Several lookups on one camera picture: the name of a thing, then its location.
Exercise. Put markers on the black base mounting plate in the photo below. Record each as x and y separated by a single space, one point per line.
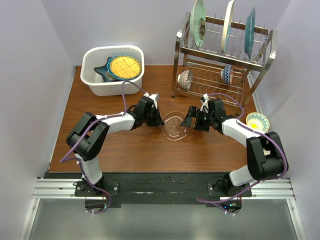
117 189

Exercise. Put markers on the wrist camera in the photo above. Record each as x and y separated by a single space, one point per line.
155 97
205 103

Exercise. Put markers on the aluminium rail frame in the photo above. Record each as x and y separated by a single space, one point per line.
49 188

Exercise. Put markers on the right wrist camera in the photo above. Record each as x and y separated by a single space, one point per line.
205 103

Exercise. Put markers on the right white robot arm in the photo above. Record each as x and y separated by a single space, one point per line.
265 157

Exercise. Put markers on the clear glass dish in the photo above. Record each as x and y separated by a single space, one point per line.
172 128

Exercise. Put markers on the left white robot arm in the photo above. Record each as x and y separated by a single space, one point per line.
88 136

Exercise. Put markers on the blue yellow patterned bowl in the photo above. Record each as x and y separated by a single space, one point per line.
258 121

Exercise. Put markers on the teal star-shaped plate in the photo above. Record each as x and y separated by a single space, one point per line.
104 72

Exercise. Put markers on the teal plate in rack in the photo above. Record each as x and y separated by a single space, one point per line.
249 33

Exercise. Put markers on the cream plate in rack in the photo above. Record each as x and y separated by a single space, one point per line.
227 26

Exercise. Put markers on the mint floral plate in rack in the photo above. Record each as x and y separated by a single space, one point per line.
197 23

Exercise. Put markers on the steel two-tier dish rack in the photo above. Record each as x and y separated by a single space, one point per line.
207 62

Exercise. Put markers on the amber glass plate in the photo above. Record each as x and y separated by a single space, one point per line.
125 67

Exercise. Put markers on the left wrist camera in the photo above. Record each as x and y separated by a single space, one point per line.
155 97

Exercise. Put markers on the blue zigzag bowl in rack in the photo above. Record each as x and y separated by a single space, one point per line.
227 74

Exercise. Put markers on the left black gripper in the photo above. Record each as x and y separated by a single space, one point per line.
157 121

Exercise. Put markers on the white plastic bin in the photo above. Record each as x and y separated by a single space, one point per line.
97 57

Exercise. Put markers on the brown patterned bowl in rack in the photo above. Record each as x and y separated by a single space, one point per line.
185 79

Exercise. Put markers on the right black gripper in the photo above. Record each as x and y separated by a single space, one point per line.
193 112

